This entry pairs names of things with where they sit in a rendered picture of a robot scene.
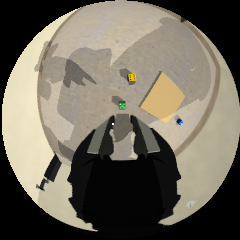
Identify tan flat mat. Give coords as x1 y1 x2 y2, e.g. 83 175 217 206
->
140 72 185 123

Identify yellow die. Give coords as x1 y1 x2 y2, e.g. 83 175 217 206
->
127 73 136 82

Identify blue die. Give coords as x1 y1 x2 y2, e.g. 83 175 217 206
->
177 118 183 125

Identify green die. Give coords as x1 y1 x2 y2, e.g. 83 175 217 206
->
119 101 126 109

